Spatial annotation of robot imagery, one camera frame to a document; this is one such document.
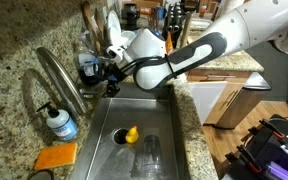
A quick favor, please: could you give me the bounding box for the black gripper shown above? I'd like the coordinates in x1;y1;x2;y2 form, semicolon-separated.
101;63;132;99

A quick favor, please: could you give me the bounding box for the yellow rubber duck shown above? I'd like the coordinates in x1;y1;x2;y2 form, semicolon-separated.
125;125;140;145

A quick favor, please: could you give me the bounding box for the stainless steel sink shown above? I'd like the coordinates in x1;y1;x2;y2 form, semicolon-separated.
68;81;187;180

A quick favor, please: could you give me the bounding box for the orange sponge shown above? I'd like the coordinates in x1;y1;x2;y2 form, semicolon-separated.
33;142;79;171

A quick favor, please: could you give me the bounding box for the white open cabinet door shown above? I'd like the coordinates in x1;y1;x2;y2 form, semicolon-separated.
187;80;228;126

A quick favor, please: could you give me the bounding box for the curved metal faucet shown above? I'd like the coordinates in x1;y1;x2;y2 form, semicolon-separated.
35;46;89;121

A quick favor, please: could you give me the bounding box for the white dinner plate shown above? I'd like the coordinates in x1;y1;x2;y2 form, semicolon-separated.
106;9;122;48
108;26;130;51

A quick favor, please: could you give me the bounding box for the white bowl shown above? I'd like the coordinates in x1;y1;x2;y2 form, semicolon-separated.
120;30;139;43

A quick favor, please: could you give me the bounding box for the blue label soap pump bottle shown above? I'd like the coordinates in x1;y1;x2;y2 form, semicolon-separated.
36;102;79;142

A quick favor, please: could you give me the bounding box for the wooden spoon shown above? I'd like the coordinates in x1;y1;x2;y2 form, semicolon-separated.
81;0;102;56
94;7;107;46

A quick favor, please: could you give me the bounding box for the black cylindrical appliance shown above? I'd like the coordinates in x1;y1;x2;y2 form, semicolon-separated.
121;3;141;31

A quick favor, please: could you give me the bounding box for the clear drinking glass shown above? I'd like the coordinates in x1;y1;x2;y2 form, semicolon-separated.
139;134;168;179

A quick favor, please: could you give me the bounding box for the wooden drawer front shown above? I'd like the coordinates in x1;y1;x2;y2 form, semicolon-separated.
187;69;253;84

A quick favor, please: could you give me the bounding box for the blue box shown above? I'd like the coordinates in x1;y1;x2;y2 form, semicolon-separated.
155;6;167;21

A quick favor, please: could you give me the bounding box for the black knife block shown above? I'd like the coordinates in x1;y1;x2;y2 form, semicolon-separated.
162;2;186;48

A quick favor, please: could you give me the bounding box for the upright wooden board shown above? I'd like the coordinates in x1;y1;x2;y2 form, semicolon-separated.
179;12;194;49

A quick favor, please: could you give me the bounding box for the wooden cabinet door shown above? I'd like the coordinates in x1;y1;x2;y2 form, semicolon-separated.
203;82;248;127

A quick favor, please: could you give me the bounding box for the stainless steel trash can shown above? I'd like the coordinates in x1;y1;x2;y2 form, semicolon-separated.
213;71;272;130

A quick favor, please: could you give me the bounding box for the orange black clamp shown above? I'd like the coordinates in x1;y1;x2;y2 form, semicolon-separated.
258;118;286;140
236;144;264;175

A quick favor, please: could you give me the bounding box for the black tool cart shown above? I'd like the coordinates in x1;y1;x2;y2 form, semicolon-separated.
222;114;288;180

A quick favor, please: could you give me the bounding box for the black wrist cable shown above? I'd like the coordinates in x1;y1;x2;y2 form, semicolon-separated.
117;55;178;84

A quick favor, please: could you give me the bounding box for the long metal drawer handle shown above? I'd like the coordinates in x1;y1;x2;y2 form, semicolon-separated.
206;73;237;80

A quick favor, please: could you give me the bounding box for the dark cabinet pull handle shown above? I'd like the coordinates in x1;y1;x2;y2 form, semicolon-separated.
218;89;240;111

